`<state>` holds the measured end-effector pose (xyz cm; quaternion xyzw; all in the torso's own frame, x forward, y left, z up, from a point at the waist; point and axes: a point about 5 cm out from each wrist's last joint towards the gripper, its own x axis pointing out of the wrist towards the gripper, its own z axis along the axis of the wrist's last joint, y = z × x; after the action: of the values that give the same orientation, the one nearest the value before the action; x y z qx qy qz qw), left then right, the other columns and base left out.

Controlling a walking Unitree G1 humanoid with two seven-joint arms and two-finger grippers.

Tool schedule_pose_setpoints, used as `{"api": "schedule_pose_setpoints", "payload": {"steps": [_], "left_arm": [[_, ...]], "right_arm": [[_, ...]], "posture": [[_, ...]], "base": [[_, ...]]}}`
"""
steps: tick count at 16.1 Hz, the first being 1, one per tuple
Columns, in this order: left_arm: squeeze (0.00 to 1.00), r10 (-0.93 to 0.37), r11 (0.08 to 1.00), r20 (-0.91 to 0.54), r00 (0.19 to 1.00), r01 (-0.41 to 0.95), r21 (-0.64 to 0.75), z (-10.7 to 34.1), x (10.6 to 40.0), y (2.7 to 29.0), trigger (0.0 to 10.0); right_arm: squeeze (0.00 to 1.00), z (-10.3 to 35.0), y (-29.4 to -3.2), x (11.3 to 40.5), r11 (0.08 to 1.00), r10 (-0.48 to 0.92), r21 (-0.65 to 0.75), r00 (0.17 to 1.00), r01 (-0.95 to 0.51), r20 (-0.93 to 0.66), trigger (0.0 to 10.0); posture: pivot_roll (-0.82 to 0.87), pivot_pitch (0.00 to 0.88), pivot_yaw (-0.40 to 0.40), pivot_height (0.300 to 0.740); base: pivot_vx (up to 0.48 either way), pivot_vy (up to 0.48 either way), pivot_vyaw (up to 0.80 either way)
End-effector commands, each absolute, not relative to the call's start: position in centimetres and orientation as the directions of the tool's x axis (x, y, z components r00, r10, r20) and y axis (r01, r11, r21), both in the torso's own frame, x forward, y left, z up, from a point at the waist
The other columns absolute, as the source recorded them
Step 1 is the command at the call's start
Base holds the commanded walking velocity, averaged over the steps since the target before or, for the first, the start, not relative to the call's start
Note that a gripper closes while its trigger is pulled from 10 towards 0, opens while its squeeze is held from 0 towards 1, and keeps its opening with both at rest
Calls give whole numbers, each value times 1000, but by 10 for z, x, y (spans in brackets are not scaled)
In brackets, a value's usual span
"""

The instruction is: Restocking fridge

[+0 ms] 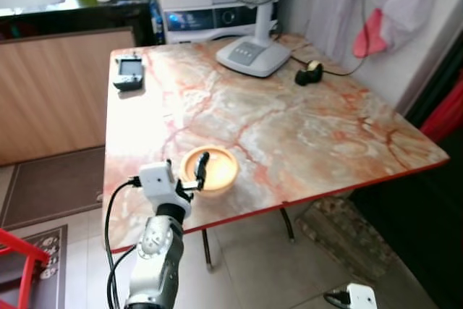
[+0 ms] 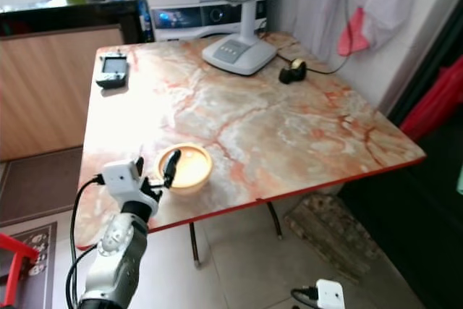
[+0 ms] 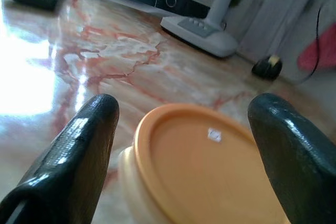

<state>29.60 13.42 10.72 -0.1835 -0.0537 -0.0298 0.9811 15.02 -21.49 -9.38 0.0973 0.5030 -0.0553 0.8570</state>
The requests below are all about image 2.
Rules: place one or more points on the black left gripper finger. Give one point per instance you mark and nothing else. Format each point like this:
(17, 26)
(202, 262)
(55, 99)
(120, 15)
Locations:
(171, 167)
(139, 165)

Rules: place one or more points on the grey handheld screen device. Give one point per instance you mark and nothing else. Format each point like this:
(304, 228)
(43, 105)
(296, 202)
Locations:
(113, 71)

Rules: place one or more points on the dark brown floor mat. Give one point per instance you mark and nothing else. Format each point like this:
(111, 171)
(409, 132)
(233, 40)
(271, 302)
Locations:
(40, 186)

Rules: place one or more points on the marble-top table with red edge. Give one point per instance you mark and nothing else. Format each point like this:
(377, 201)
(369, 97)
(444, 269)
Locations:
(268, 124)

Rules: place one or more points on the wooden cabinet with black top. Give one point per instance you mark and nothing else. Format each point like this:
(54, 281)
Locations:
(43, 92)

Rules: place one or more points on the grey patterned rug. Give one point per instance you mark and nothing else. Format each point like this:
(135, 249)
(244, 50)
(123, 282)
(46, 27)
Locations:
(43, 251)

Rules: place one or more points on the white standing fan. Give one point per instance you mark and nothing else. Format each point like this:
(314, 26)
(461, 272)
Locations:
(237, 50)

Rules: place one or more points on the white washing machine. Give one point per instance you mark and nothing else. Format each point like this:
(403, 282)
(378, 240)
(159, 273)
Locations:
(188, 18)

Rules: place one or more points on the brown speckled doormat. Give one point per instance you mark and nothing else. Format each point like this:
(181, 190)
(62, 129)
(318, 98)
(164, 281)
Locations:
(333, 233)

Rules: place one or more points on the pink hanging cloth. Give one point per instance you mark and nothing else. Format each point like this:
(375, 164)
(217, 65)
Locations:
(353, 34)

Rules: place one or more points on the red plastic object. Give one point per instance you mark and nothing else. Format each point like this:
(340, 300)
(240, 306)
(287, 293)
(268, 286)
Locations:
(434, 103)

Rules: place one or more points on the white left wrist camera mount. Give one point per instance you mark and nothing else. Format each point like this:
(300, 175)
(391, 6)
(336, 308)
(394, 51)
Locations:
(120, 181)

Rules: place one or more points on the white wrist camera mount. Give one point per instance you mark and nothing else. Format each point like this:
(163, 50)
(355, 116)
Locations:
(120, 181)
(330, 294)

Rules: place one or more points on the red metal chair frame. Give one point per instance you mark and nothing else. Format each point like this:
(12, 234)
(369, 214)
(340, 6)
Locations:
(16, 255)

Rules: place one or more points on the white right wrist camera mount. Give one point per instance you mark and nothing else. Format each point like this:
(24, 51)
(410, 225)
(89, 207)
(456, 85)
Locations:
(330, 294)

